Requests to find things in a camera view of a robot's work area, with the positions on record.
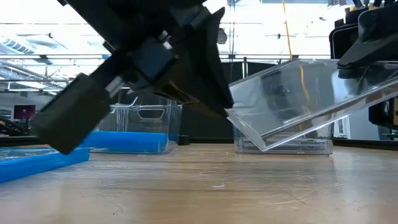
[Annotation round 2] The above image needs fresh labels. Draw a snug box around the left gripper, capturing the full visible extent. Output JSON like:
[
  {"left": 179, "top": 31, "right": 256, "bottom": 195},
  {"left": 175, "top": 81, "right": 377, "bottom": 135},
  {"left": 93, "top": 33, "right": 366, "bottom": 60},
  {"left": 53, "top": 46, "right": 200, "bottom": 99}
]
[{"left": 30, "top": 6, "right": 216, "bottom": 155}]

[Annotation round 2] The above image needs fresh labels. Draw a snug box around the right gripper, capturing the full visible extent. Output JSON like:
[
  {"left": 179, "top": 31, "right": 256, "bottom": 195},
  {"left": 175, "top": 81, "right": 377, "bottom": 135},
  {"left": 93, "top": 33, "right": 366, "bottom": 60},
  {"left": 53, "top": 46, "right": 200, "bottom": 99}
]
[{"left": 337, "top": 0, "right": 398, "bottom": 70}]

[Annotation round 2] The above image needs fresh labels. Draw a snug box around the pile of blue packets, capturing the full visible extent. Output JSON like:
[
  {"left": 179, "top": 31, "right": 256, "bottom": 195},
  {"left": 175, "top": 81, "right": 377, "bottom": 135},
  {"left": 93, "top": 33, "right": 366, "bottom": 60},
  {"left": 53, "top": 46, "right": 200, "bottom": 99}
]
[
  {"left": 80, "top": 139, "right": 180, "bottom": 154},
  {"left": 80, "top": 129, "right": 180, "bottom": 144}
]

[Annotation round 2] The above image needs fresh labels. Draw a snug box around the dark red monitor screen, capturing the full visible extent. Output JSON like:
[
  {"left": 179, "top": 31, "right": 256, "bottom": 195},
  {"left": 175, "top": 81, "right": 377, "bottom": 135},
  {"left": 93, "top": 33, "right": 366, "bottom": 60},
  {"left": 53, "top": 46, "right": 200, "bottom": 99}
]
[{"left": 13, "top": 105, "right": 36, "bottom": 119}]

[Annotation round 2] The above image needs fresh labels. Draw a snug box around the clear plastic bin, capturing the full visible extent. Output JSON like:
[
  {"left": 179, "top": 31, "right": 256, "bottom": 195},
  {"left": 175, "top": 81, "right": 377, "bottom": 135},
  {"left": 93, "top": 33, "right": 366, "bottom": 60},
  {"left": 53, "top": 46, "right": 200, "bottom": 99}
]
[
  {"left": 90, "top": 88, "right": 183, "bottom": 155},
  {"left": 232, "top": 118, "right": 335, "bottom": 156}
]

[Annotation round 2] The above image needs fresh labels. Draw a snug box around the black curtain partition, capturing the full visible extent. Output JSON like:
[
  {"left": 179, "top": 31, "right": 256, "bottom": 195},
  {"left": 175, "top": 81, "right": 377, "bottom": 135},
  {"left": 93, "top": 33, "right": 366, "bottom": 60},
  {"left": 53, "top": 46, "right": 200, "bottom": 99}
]
[{"left": 178, "top": 60, "right": 332, "bottom": 144}]

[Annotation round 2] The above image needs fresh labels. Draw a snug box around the black ceiling cord reel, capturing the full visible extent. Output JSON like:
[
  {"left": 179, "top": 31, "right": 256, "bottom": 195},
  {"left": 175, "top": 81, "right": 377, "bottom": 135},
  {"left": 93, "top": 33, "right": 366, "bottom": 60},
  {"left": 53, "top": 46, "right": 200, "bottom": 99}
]
[{"left": 217, "top": 27, "right": 228, "bottom": 45}]

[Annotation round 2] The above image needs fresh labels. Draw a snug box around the yellow hanging cable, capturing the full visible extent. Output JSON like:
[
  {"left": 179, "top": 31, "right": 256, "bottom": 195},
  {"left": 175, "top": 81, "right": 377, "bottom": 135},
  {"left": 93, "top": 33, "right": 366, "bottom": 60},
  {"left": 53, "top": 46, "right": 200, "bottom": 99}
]
[{"left": 281, "top": 0, "right": 312, "bottom": 105}]

